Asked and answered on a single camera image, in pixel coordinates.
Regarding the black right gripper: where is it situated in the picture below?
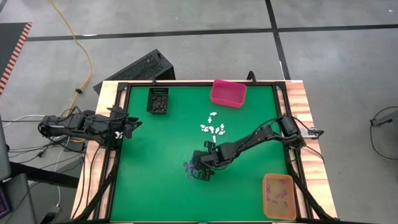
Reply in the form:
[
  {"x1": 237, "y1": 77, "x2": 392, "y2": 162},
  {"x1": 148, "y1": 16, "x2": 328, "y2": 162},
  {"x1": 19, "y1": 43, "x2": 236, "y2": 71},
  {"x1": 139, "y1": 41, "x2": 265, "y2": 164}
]
[{"x1": 189, "y1": 146, "x2": 224, "y2": 182}]

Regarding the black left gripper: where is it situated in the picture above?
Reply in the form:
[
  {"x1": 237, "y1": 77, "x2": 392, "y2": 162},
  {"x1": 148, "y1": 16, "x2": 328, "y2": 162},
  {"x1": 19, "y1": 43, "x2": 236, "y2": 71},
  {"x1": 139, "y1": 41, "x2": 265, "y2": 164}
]
[{"x1": 105, "y1": 107, "x2": 143, "y2": 139}]

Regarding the black slotted plastic basket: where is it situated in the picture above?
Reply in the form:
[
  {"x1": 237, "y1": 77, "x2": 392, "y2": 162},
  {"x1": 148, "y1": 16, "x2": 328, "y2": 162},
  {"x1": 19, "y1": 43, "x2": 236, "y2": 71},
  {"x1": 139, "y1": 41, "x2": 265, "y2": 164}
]
[{"x1": 145, "y1": 87, "x2": 170, "y2": 115}]

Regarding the black perforated computer case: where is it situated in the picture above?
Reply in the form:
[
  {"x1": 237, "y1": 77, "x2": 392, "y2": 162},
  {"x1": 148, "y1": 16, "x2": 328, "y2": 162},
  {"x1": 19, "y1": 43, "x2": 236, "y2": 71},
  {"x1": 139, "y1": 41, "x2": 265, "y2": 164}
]
[{"x1": 93, "y1": 49, "x2": 177, "y2": 95}]

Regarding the pink plastic bin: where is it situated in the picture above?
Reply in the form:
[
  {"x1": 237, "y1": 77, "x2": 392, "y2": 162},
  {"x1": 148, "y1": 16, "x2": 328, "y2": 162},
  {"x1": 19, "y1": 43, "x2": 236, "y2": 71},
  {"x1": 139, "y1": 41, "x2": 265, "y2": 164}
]
[{"x1": 210, "y1": 79, "x2": 248, "y2": 109}]

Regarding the orange plastic bin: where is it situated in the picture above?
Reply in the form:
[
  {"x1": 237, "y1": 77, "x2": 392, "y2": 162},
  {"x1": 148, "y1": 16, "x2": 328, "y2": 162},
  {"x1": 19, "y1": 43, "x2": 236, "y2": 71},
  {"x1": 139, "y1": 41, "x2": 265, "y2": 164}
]
[{"x1": 262, "y1": 173, "x2": 297, "y2": 222}]

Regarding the black cart leg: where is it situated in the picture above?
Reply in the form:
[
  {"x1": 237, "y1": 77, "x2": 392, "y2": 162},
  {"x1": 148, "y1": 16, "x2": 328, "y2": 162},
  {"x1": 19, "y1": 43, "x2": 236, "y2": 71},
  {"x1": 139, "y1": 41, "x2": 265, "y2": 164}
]
[{"x1": 9, "y1": 161, "x2": 81, "y2": 189}]

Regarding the wooden table board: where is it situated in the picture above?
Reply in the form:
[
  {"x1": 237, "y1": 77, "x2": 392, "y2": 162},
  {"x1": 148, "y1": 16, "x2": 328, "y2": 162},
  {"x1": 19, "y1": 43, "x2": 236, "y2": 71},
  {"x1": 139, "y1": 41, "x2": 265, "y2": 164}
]
[{"x1": 70, "y1": 80, "x2": 339, "y2": 220}]

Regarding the grey cart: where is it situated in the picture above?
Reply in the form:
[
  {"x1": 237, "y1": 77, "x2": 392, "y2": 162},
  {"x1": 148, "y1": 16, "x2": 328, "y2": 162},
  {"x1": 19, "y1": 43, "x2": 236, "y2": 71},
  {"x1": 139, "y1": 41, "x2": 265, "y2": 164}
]
[{"x1": 0, "y1": 114, "x2": 40, "y2": 224}]

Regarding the black mat orange striped edge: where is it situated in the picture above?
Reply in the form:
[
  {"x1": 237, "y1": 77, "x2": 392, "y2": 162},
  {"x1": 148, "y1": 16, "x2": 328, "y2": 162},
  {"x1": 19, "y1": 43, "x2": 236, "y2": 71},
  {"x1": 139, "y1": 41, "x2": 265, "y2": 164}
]
[{"x1": 0, "y1": 21, "x2": 33, "y2": 95}]

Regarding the black table frame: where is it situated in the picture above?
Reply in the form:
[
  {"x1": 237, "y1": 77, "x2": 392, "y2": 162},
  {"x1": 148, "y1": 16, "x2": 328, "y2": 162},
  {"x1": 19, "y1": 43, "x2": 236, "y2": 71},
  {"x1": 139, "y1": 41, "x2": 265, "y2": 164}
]
[{"x1": 105, "y1": 81, "x2": 299, "y2": 223}]

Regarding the black diagonal frame strut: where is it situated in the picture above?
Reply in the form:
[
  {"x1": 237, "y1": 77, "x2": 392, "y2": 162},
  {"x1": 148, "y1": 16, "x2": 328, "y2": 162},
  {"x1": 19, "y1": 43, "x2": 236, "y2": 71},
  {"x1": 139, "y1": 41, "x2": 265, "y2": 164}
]
[
  {"x1": 74, "y1": 149, "x2": 122, "y2": 221},
  {"x1": 284, "y1": 152, "x2": 335, "y2": 220}
]

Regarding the white floor cable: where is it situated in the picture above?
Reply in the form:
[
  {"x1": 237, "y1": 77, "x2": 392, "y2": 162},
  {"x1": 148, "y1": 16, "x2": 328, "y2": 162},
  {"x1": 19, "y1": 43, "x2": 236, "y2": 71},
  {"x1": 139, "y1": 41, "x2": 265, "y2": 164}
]
[{"x1": 54, "y1": 136, "x2": 71, "y2": 208}]

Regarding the yellow floor cable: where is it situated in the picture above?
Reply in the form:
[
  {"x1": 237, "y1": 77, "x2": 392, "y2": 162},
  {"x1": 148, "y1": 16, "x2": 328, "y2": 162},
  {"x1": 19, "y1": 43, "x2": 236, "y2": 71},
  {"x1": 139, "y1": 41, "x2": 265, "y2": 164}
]
[{"x1": 48, "y1": 0, "x2": 93, "y2": 107}]

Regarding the black floor cable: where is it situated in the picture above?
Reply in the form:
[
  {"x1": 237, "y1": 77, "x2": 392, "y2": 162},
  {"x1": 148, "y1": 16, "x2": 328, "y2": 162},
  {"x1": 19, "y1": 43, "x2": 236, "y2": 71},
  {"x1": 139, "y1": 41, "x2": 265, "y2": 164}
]
[{"x1": 7, "y1": 136, "x2": 86, "y2": 164}]

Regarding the silver mounting bracket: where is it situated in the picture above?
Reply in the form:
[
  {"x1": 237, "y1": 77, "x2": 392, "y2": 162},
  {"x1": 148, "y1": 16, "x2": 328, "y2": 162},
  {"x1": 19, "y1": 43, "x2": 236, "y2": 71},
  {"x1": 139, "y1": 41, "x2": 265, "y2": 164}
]
[{"x1": 300, "y1": 127, "x2": 325, "y2": 139}]

